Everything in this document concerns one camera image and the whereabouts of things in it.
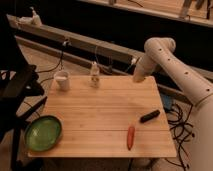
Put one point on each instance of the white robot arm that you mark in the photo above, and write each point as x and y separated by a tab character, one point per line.
198	90

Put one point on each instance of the clear plastic bottle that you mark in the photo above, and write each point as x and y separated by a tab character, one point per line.
95	75

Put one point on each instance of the white spray bottle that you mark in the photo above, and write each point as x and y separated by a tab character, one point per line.
36	18

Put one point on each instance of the wooden table board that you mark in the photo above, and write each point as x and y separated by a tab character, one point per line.
95	122

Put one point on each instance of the white cup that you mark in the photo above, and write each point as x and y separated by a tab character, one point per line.
62	79

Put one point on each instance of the black marker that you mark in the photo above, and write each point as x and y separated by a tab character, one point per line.
149	116

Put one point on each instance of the orange carrot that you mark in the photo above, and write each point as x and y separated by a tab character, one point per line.
130	137

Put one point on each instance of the blue box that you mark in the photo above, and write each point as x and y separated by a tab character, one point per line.
167	102

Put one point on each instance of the green bowl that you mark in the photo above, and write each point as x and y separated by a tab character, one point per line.
43	133

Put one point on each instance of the black tripod stand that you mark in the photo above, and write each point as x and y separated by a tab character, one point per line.
18	80

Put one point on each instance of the grey metal rail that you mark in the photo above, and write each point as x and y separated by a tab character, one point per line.
76	40

